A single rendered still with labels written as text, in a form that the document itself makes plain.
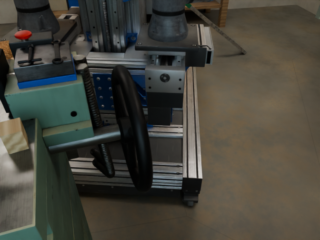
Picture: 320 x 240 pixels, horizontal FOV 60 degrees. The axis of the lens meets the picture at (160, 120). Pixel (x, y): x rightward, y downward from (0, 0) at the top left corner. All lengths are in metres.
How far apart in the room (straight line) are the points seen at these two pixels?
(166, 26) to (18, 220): 0.78
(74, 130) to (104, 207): 0.96
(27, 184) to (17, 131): 0.09
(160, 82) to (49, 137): 0.50
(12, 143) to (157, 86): 0.59
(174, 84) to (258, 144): 1.03
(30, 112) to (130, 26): 0.77
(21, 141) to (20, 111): 0.08
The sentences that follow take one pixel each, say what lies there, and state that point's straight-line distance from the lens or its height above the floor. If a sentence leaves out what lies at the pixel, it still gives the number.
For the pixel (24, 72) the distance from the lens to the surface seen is 0.53.
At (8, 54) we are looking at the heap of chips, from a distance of 0.82.
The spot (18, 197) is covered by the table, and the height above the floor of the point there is 0.90.
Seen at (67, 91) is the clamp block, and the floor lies 0.95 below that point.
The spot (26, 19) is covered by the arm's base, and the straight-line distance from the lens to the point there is 1.15.
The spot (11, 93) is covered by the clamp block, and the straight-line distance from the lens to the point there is 0.54.
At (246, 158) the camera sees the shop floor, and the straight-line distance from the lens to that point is 1.75.
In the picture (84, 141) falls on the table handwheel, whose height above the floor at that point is 0.82.
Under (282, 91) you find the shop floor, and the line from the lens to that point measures 2.44.
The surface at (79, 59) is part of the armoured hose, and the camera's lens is 0.59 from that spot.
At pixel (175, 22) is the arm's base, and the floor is 0.88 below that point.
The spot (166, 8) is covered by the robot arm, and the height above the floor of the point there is 0.93.
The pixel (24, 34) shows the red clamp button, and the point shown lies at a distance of 0.59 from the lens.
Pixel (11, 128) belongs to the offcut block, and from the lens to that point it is 0.49.
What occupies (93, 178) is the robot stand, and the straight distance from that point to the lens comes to 1.37.
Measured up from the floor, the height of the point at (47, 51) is 1.00.
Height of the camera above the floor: 1.22
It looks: 39 degrees down
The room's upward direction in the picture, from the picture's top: straight up
